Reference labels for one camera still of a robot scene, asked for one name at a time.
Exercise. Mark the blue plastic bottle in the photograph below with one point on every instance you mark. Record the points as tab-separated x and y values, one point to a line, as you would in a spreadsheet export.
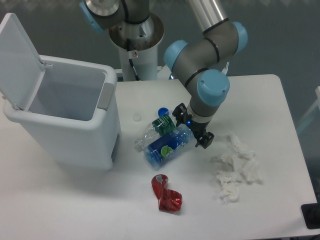
166	147

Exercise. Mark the white trash bin lid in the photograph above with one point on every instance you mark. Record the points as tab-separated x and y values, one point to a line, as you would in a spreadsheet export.
21	68

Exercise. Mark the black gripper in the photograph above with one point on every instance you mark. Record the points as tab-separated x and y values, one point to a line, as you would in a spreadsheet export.
198	127

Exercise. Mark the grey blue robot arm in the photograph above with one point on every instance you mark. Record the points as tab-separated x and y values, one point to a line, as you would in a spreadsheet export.
192	65

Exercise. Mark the crushed red can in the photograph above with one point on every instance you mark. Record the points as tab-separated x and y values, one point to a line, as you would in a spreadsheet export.
168	200

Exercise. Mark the crumpled white tissue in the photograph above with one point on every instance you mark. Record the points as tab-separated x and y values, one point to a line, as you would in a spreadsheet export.
237	164

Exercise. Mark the white trash bin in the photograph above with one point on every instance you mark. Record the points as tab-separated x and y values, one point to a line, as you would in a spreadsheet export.
74	116

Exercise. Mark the clear green label bottle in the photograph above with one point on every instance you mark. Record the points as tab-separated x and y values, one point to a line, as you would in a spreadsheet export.
156	129

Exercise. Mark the white mounting bracket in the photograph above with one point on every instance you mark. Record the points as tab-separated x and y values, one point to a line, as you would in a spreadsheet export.
163	72

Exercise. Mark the white bracket right edge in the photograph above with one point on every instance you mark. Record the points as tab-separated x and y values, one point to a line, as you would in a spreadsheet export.
310	115

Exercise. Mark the black device at edge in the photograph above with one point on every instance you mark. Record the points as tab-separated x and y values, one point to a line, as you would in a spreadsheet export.
311	215

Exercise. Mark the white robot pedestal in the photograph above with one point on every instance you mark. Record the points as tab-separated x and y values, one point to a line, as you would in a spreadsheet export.
137	46

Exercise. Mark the loose blue bottle cap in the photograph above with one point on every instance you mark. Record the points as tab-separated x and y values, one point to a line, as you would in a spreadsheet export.
162	111

